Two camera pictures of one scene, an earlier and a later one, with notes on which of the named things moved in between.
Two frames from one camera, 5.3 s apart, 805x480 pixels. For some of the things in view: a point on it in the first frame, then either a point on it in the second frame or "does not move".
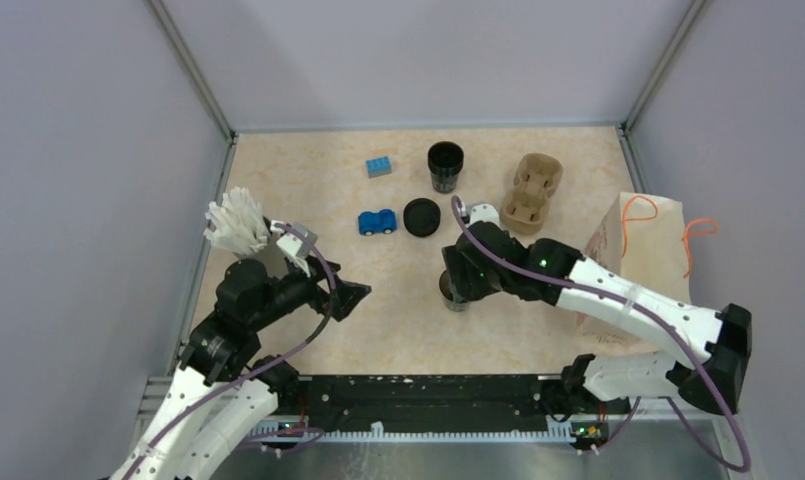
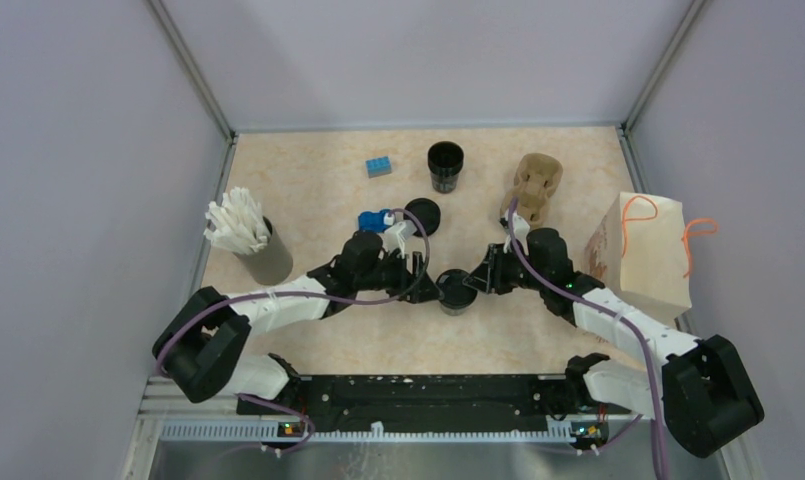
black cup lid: (421, 217) does not move
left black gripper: (318, 271) -> (406, 281)
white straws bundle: (237, 222) does not move
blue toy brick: (379, 165) does not move
